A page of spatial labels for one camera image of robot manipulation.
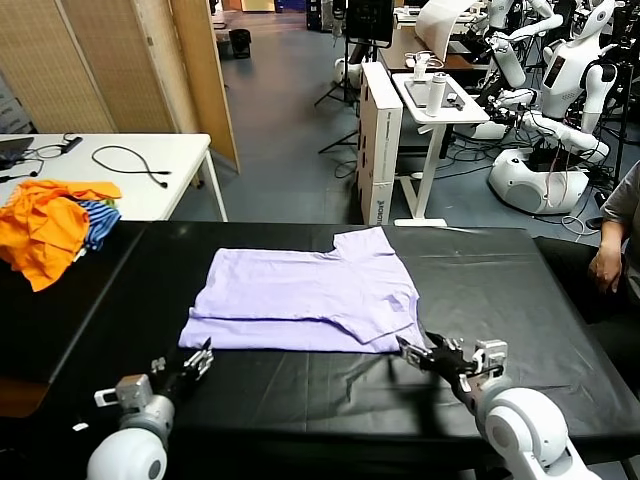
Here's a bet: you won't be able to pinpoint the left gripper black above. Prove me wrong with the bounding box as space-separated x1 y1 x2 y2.
151 337 217 402

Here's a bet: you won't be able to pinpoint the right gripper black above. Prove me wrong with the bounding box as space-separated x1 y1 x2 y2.
395 330 477 384

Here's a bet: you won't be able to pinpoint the lavender t-shirt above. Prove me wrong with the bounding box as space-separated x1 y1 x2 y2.
178 225 428 354

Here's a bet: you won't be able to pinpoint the person's bare forearm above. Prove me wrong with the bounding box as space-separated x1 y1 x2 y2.
598 219 629 254

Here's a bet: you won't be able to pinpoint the person's bare hand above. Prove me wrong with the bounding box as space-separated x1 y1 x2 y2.
588 244 625 295

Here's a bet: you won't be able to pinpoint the black plastic table cover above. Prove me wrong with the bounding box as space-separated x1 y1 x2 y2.
49 219 640 454

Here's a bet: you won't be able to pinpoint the black side table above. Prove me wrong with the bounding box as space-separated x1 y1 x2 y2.
0 222 149 416

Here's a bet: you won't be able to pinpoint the person's black trousers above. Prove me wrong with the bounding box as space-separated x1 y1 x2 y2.
533 234 640 326

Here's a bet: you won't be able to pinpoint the blue striped garment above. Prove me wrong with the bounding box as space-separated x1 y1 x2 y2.
79 199 123 253

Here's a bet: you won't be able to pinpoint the white humanoid robot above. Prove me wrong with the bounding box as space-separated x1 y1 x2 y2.
487 0 621 217
469 0 565 141

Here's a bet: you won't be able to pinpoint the orange garment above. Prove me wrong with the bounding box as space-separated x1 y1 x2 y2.
0 179 123 293

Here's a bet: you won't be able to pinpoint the tall white cardboard box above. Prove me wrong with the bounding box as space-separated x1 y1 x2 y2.
356 61 404 227

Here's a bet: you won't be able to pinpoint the white table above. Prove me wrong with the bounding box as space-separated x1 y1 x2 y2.
0 132 230 224

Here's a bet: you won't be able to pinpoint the black tripod stand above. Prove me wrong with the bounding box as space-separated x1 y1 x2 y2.
318 112 361 155
313 37 362 109

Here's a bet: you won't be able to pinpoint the white standing desk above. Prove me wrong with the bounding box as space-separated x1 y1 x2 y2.
391 72 491 229

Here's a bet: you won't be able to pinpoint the white water bottle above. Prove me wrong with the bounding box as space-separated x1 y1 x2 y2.
425 72 450 118

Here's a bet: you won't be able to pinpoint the grey tablet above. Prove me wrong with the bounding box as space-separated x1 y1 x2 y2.
403 79 431 109

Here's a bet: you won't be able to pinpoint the dark laptop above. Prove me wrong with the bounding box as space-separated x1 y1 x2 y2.
0 136 35 170

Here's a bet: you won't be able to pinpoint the white rounded machine base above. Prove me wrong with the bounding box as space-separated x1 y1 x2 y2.
333 58 362 84

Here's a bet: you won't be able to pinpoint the brown wooden desk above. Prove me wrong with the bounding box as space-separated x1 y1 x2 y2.
379 27 489 74

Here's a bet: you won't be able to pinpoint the wooden folding screen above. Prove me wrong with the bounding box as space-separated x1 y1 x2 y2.
0 0 241 175

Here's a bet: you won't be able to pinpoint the black bin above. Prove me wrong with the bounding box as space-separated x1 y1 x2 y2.
228 29 253 60

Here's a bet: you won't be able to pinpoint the white curved panel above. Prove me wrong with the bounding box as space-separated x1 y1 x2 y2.
416 0 474 62

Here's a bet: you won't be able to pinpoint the black monitor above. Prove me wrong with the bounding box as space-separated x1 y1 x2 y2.
344 0 396 50

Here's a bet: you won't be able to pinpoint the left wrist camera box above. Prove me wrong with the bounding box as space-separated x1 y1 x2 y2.
93 374 152 410

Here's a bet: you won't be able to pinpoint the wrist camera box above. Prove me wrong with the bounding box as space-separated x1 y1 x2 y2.
471 339 509 377
93 374 152 410

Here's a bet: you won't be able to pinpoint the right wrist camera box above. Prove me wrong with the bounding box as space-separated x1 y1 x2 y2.
471 339 509 377

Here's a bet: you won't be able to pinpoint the black looped cable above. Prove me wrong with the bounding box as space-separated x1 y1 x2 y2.
91 145 172 190

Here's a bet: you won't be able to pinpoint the white floor cable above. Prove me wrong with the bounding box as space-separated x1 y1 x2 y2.
562 214 604 246

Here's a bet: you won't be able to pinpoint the white gadget with cables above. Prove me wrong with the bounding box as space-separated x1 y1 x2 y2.
405 51 444 81

